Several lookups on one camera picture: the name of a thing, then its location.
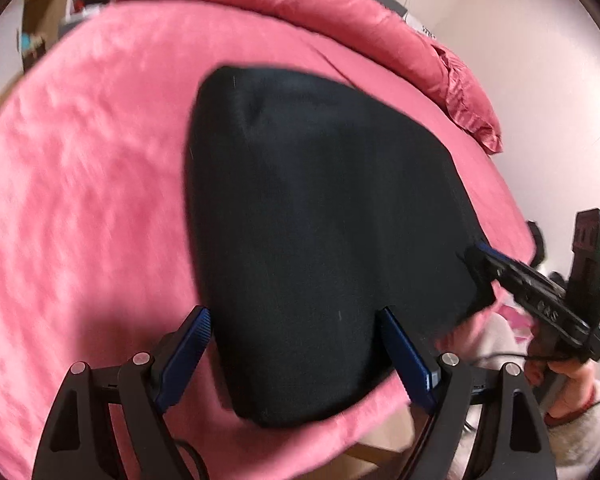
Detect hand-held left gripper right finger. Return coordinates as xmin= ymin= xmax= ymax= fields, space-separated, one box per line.
xmin=377 ymin=307 xmax=558 ymax=480

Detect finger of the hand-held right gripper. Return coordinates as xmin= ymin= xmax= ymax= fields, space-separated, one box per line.
xmin=462 ymin=242 xmax=527 ymax=307

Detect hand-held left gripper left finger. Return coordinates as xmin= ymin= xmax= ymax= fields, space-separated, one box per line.
xmin=32 ymin=305 xmax=213 ymax=480

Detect black pants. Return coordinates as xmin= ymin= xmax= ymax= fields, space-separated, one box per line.
xmin=187 ymin=65 xmax=496 ymax=428

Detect person's right forearm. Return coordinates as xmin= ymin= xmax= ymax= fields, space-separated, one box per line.
xmin=544 ymin=379 xmax=600 ymax=480

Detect person's right hand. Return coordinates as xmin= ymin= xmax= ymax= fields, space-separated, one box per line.
xmin=524 ymin=344 xmax=598 ymax=418

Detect pink bed sheet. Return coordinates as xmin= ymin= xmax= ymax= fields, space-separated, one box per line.
xmin=0 ymin=0 xmax=538 ymax=480

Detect pink quilt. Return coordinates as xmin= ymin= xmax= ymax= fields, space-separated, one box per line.
xmin=115 ymin=0 xmax=504 ymax=156

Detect grey white bedside cabinet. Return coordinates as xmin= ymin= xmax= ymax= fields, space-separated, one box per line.
xmin=60 ymin=0 xmax=121 ymax=26

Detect black cable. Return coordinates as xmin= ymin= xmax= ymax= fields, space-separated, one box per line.
xmin=172 ymin=439 xmax=209 ymax=480

